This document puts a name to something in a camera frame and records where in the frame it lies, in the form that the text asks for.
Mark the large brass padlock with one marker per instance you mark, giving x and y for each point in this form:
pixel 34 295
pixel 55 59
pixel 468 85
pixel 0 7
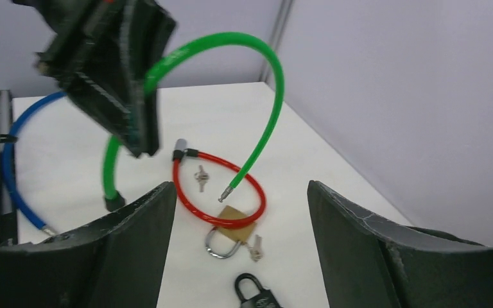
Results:
pixel 239 236

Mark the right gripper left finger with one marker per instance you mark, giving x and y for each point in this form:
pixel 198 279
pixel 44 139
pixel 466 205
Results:
pixel 114 261

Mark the red cable lock keys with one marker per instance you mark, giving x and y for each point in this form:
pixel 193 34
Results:
pixel 202 177

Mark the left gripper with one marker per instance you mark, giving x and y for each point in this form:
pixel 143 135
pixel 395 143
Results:
pixel 100 56

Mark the black padlock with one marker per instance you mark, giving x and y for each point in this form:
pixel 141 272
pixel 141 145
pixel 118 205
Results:
pixel 263 299

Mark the blue cable lock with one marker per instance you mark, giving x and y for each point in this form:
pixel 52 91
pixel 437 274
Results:
pixel 7 165

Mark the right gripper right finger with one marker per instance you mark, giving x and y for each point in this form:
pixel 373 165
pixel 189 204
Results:
pixel 370 261

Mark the red cable lock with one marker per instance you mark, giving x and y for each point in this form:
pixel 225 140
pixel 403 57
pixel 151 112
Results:
pixel 180 151

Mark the large padlock keys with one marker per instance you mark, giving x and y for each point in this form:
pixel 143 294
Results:
pixel 255 248

